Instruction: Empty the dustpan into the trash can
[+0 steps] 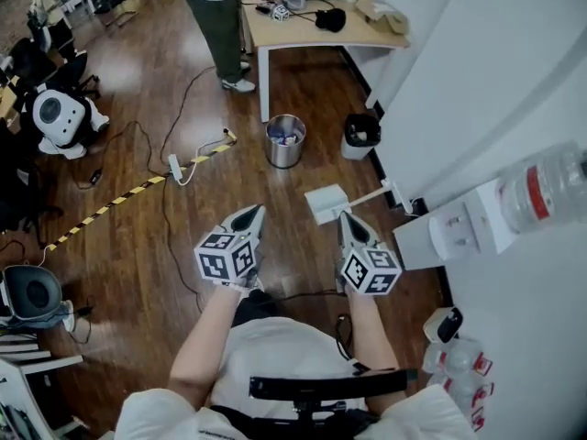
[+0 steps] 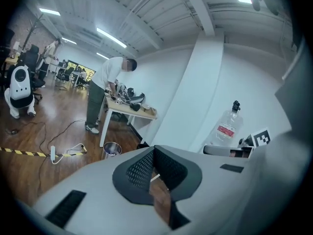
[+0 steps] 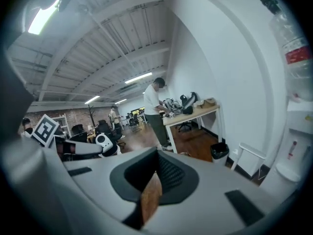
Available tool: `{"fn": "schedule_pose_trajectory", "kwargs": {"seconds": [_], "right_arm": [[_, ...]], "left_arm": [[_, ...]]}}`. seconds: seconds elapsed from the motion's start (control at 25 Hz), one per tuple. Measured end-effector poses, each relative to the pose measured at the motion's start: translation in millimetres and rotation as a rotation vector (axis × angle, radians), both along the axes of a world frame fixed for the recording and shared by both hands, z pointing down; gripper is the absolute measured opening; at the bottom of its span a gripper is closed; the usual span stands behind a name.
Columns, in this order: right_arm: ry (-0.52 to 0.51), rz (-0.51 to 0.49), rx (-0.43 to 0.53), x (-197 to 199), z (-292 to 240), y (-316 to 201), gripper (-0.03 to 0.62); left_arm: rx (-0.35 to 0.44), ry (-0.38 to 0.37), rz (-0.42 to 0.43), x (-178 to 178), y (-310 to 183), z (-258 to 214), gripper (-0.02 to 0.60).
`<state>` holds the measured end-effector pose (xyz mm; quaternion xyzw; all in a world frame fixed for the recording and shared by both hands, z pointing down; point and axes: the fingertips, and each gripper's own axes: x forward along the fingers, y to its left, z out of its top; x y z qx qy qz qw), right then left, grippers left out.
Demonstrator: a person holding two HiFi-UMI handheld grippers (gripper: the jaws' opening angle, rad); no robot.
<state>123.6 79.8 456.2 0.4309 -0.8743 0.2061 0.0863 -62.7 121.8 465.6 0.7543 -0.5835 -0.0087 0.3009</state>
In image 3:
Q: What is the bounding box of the black and white trash can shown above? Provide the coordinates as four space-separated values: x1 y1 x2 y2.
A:
210 142 230 167

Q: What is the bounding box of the black ceiling-mounted device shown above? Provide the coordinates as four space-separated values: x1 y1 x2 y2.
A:
54 0 75 12

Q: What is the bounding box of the white shelf unit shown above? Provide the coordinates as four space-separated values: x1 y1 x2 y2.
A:
52 113 72 138

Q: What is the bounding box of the white tube frame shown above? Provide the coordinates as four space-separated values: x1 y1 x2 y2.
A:
230 141 267 171

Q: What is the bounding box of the dark wooden coat stand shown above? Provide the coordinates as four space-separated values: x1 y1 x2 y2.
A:
84 103 99 130

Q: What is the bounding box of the bright skylight window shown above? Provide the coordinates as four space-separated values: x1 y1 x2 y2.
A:
27 0 85 36

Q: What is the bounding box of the brown cardboard box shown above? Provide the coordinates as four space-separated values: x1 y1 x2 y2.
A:
203 97 218 108

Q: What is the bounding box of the white water dispenser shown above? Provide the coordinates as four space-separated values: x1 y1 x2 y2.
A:
258 99 313 202

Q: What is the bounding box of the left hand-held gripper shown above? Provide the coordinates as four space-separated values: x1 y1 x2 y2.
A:
31 114 104 162

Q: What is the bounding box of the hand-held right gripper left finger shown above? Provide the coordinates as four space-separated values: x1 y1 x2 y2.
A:
63 146 158 231

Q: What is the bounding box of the black backpack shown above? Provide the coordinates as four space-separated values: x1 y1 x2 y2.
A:
179 91 199 115

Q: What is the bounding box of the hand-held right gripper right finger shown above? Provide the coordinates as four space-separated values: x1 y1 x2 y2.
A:
146 149 292 235

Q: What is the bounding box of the white robot with black face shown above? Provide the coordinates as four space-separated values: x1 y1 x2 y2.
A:
94 132 122 158

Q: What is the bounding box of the clear water bottle red label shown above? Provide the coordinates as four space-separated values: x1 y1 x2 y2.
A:
268 11 313 103

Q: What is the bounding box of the black office chair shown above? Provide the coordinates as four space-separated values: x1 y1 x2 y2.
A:
128 113 142 132
96 119 123 141
177 120 194 133
69 123 88 143

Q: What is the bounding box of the wooden table with white legs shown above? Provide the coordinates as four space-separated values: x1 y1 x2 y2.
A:
162 103 224 154

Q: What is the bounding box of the pile of gripper devices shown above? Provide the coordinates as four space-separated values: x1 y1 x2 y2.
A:
162 97 184 119

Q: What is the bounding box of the black device on bottle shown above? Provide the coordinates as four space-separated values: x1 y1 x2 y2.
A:
259 0 281 15

